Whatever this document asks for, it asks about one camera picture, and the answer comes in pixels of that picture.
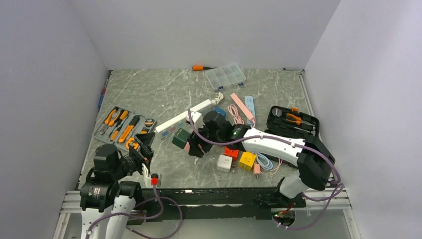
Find black tool case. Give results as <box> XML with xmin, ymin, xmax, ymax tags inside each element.
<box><xmin>264</xmin><ymin>106</ymin><xmax>319</xmax><ymax>139</ymax></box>

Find pink power strip cable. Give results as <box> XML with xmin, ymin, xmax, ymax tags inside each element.
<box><xmin>228</xmin><ymin>104</ymin><xmax>256</xmax><ymax>127</ymax></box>

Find pink cube socket adapter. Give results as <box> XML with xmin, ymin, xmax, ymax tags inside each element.
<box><xmin>253</xmin><ymin>164</ymin><xmax>261</xmax><ymax>179</ymax></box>

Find white power strip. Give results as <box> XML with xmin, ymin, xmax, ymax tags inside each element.
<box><xmin>154</xmin><ymin>100</ymin><xmax>215</xmax><ymax>138</ymax></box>

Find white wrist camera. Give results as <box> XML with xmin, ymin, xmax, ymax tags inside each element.
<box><xmin>142</xmin><ymin>164</ymin><xmax>162</xmax><ymax>188</ymax></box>
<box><xmin>189</xmin><ymin>112</ymin><xmax>204</xmax><ymax>129</ymax></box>

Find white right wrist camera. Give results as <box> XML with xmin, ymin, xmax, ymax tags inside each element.
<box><xmin>189</xmin><ymin>112</ymin><xmax>204</xmax><ymax>129</ymax></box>

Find clear plastic organizer box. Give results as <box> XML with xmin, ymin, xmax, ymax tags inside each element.
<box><xmin>205</xmin><ymin>63</ymin><xmax>246</xmax><ymax>91</ymax></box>

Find orange tape measure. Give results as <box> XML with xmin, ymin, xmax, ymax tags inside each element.
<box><xmin>126</xmin><ymin>137</ymin><xmax>139</xmax><ymax>150</ymax></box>

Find light blue power cable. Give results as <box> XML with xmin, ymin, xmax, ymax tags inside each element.
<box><xmin>254</xmin><ymin>152</ymin><xmax>274</xmax><ymax>171</ymax></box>

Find orange black pliers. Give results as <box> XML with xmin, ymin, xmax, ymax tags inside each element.
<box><xmin>100</xmin><ymin>107</ymin><xmax>120</xmax><ymax>135</ymax></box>

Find red cube socket adapter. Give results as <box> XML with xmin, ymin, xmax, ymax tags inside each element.
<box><xmin>223</xmin><ymin>147</ymin><xmax>239</xmax><ymax>162</ymax></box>

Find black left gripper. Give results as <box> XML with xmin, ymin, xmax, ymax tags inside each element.
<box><xmin>111</xmin><ymin>131</ymin><xmax>155</xmax><ymax>179</ymax></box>

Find white cube socket adapter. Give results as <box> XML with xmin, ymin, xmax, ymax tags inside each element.
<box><xmin>216</xmin><ymin>155</ymin><xmax>232</xmax><ymax>172</ymax></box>

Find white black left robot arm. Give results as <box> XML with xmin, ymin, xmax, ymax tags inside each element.
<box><xmin>80</xmin><ymin>132</ymin><xmax>161</xmax><ymax>239</ymax></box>

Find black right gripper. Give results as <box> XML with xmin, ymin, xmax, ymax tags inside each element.
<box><xmin>187</xmin><ymin>121</ymin><xmax>223</xmax><ymax>158</ymax></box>

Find blue cube socket adapter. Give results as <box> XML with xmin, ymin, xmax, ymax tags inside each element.
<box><xmin>214</xmin><ymin>107</ymin><xmax>226</xmax><ymax>118</ymax></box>

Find yellow cube socket adapter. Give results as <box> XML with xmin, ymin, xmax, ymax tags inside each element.
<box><xmin>238</xmin><ymin>152</ymin><xmax>256</xmax><ymax>171</ymax></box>

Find orange black screwdriver in tray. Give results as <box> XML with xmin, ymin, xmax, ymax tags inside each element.
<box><xmin>109</xmin><ymin>110</ymin><xmax>129</xmax><ymax>141</ymax></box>

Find blue red pen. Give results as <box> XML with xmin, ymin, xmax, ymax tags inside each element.
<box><xmin>98</xmin><ymin>79</ymin><xmax>108</xmax><ymax>109</ymax></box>

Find black aluminium base frame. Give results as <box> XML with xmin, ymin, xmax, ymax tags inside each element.
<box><xmin>59</xmin><ymin>186</ymin><xmax>352</xmax><ymax>222</ymax></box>

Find green cube socket adapter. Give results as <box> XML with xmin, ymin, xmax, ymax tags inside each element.
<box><xmin>172</xmin><ymin>128</ymin><xmax>191</xmax><ymax>149</ymax></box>

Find pink power strip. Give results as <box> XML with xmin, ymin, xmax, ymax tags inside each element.
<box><xmin>230</xmin><ymin>93</ymin><xmax>253</xmax><ymax>120</ymax></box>

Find light blue power strip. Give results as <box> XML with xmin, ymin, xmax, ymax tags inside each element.
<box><xmin>244</xmin><ymin>96</ymin><xmax>256</xmax><ymax>127</ymax></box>

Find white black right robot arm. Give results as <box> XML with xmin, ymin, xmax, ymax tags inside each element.
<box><xmin>187</xmin><ymin>111</ymin><xmax>340</xmax><ymax>207</ymax></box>

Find orange screwdriver at wall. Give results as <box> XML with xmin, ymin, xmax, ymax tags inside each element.
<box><xmin>192</xmin><ymin>65</ymin><xmax>215</xmax><ymax>71</ymax></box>

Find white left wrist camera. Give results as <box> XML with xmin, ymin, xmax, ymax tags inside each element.
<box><xmin>142</xmin><ymin>164</ymin><xmax>162</xmax><ymax>188</ymax></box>

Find grey plastic tool tray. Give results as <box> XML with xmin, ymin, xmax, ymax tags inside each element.
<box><xmin>93</xmin><ymin>106</ymin><xmax>156</xmax><ymax>151</ymax></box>

